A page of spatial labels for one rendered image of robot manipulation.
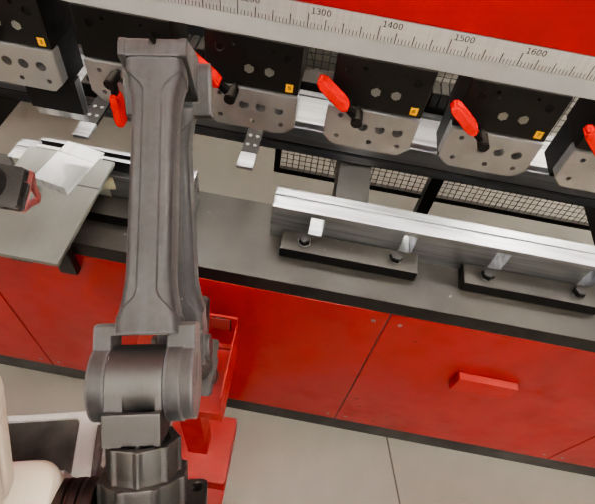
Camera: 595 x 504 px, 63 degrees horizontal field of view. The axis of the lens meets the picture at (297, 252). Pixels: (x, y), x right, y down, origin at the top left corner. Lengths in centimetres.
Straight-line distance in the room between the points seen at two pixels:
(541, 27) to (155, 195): 54
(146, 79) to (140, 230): 17
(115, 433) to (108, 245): 64
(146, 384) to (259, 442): 131
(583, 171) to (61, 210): 92
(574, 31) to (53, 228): 88
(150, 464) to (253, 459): 128
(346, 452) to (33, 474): 138
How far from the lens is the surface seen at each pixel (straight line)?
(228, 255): 105
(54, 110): 108
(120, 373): 51
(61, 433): 75
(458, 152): 87
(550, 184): 135
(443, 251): 109
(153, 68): 59
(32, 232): 99
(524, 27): 76
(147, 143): 55
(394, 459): 185
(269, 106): 83
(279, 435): 180
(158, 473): 51
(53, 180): 107
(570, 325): 119
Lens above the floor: 173
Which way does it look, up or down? 53 degrees down
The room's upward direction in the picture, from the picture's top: 10 degrees clockwise
